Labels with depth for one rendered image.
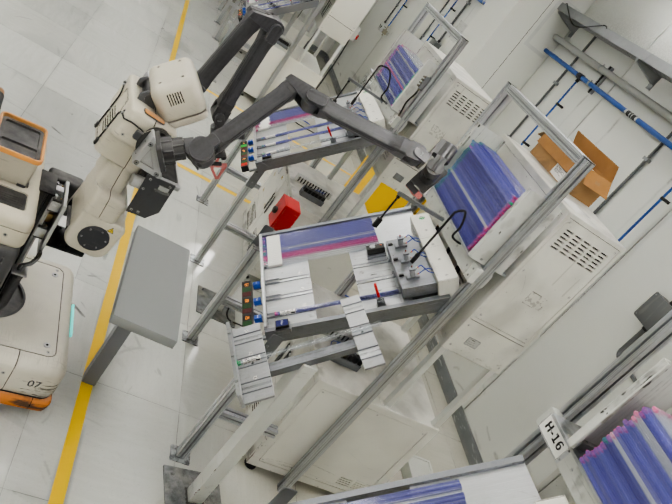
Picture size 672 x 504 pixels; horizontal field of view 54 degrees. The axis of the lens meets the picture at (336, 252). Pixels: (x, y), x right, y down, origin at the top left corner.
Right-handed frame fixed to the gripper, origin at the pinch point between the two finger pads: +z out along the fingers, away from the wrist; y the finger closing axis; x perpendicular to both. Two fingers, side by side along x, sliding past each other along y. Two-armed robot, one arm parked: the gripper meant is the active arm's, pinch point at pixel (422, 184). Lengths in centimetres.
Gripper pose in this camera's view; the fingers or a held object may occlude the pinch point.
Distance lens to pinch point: 235.5
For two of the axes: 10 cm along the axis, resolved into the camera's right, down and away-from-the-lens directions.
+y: -7.4, 6.5, -1.9
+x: 6.7, 7.3, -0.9
